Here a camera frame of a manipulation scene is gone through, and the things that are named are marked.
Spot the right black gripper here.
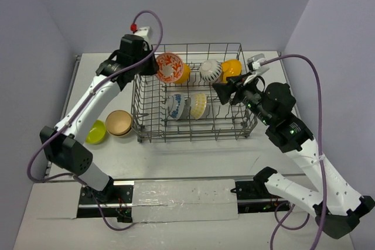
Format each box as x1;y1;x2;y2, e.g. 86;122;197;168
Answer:
211;71;272;125

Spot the red patterned white bowl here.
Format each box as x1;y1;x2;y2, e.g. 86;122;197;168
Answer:
156;53;184;83

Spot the large orange plastic bowl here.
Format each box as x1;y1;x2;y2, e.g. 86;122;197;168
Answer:
221;59;242;83

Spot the white striped ceramic bowl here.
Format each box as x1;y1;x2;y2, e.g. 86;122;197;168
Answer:
199;59;223;83

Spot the pale yellow flower bowl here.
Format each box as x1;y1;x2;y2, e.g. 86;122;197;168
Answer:
186;93;207;120

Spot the small orange plastic bowl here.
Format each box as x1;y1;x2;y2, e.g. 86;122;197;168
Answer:
175;63;191;84

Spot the blue floral ceramic bowl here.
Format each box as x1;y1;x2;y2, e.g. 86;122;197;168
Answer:
166;94;185;120

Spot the tan ceramic bowl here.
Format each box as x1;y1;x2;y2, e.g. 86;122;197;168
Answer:
105;110;132;137

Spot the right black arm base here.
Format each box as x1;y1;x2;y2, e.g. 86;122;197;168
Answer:
230;176;289;214

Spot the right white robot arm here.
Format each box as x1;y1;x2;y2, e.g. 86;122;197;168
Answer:
213;76;374;239

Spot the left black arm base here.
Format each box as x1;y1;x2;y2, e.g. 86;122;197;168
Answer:
77;179;134;223

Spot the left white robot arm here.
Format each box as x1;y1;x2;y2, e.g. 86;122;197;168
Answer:
40;28;159;203

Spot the lime green plastic bowl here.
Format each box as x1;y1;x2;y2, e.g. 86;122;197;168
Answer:
86;120;107;145

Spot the clear plastic tape sheet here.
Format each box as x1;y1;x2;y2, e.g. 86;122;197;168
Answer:
132;179;238;223

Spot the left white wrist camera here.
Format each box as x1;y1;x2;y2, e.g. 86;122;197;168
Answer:
135;26;153;44

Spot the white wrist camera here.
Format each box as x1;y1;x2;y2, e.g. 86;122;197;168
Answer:
135;26;153;44
244;53;270;85

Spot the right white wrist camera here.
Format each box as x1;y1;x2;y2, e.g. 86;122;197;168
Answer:
244;53;270;85

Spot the grey wire dish rack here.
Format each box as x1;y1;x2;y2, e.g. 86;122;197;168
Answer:
131;43;257;142

